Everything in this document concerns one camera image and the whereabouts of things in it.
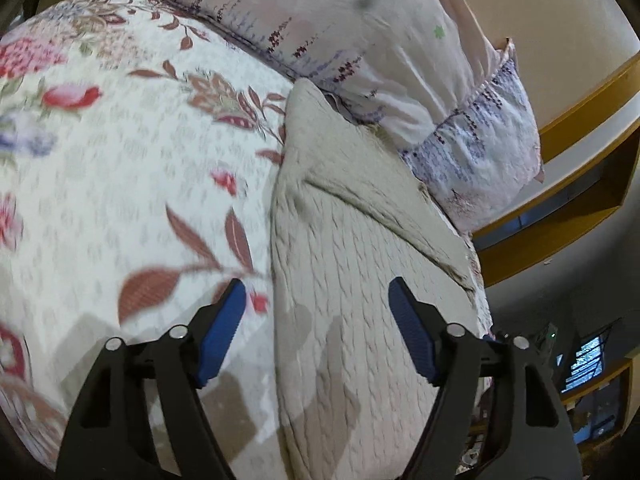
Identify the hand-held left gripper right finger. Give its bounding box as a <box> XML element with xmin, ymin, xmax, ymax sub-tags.
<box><xmin>387</xmin><ymin>276</ymin><xmax>583</xmax><ymax>480</ymax></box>

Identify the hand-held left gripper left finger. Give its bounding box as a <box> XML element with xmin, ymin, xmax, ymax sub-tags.
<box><xmin>55</xmin><ymin>277</ymin><xmax>248</xmax><ymax>480</ymax></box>

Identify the beige cable-knit sweater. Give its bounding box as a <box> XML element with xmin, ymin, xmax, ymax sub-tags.
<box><xmin>270</xmin><ymin>78</ymin><xmax>488</xmax><ymax>480</ymax></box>

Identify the floral bed quilt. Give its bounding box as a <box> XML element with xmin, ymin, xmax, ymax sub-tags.
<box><xmin>0</xmin><ymin>0</ymin><xmax>496</xmax><ymax>480</ymax></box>

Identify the lavender floral pillow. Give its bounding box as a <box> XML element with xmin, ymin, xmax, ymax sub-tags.
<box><xmin>115</xmin><ymin>0</ymin><xmax>546</xmax><ymax>233</ymax></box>

